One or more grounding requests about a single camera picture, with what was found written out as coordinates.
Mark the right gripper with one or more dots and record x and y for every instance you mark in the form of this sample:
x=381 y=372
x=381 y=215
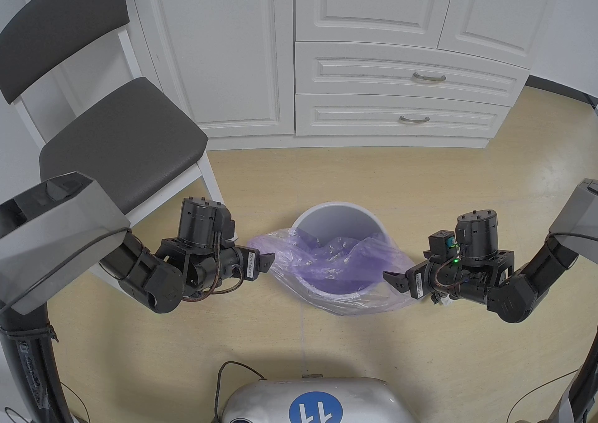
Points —
x=420 y=281

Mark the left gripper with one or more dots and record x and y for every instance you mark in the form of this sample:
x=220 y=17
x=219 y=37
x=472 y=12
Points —
x=233 y=267

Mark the white paper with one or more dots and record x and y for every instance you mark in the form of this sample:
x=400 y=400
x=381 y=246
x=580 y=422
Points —
x=444 y=302

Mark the purple plastic bag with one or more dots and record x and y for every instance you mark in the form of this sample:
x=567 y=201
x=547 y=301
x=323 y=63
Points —
x=327 y=267

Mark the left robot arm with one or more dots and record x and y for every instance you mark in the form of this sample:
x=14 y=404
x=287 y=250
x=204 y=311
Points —
x=56 y=234

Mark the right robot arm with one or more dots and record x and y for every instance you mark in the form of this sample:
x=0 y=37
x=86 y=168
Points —
x=514 y=295

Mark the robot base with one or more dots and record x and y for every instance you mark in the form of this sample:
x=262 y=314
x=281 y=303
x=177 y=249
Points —
x=280 y=400

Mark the white trash bin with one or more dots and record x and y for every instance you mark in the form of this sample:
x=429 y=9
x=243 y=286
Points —
x=336 y=220

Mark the grey white chair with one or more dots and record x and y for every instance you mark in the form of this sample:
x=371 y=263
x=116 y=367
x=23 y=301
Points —
x=117 y=141

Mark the white wardrobe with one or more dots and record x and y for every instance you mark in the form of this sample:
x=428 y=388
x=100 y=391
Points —
x=373 y=15

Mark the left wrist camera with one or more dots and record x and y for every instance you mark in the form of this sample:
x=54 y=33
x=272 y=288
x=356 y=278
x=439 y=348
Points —
x=227 y=225

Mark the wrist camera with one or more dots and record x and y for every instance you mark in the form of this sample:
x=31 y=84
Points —
x=441 y=243
x=227 y=225

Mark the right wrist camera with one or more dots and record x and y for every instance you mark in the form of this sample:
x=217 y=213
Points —
x=441 y=243

